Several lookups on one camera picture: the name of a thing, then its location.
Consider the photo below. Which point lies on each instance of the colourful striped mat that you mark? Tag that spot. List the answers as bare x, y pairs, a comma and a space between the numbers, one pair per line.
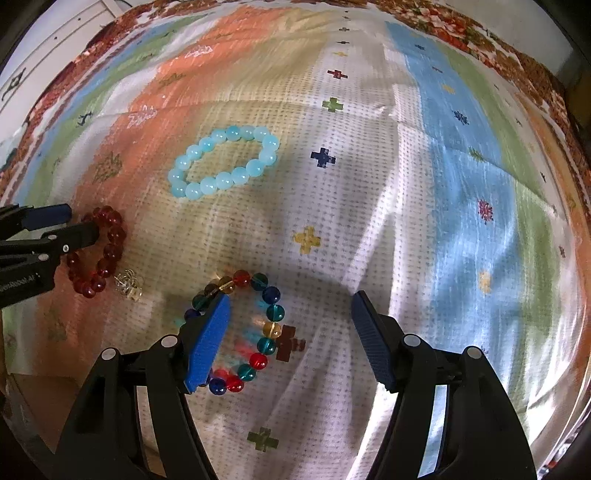
369, 207

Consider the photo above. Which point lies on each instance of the white headboard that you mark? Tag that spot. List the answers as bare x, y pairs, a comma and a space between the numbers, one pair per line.
41, 50

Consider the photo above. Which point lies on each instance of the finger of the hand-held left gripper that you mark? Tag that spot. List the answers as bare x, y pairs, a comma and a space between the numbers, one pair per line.
76, 237
46, 217

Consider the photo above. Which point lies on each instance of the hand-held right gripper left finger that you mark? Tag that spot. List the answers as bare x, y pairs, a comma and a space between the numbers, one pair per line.
207, 341

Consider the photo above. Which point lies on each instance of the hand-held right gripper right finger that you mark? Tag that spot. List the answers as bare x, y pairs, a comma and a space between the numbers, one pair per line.
369, 341

